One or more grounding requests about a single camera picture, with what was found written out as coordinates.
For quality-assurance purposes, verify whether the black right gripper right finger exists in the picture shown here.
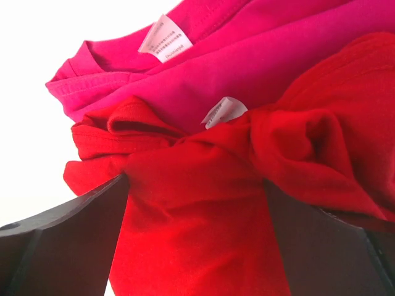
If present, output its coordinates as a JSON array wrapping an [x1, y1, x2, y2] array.
[[264, 181, 394, 296]]

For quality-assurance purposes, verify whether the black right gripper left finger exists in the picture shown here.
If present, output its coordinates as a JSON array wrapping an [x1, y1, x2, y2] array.
[[1, 174, 129, 296]]

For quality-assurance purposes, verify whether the red t shirt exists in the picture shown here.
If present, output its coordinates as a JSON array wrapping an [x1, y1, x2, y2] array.
[[64, 33, 394, 295]]

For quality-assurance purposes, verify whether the magenta t shirt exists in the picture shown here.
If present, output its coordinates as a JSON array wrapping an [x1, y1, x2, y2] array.
[[46, 1, 394, 133]]

